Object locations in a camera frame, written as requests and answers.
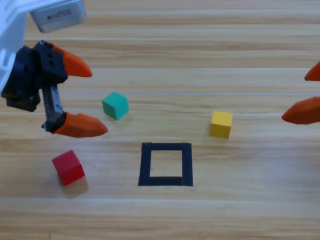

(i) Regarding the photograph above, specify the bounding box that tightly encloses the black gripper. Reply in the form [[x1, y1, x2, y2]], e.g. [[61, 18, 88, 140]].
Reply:
[[0, 39, 109, 139]]

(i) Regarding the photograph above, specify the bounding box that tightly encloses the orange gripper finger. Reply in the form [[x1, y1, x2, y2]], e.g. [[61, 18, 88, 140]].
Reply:
[[281, 96, 320, 126], [304, 60, 320, 82]]

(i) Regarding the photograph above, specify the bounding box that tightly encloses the green cube block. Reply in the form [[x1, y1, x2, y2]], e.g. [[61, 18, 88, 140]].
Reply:
[[101, 91, 130, 121]]

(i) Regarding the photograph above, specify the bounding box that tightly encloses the red cube block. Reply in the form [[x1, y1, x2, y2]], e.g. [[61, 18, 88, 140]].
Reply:
[[51, 149, 86, 187]]

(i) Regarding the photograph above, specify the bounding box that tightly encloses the yellow cube block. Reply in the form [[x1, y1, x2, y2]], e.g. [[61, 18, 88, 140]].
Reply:
[[209, 110, 234, 139]]

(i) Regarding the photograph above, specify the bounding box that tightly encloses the black tape square outline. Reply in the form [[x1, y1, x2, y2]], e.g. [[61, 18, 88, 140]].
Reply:
[[137, 142, 194, 188]]

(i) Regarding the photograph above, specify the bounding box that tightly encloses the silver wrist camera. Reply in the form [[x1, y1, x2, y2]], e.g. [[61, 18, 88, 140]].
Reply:
[[29, 0, 88, 34]]

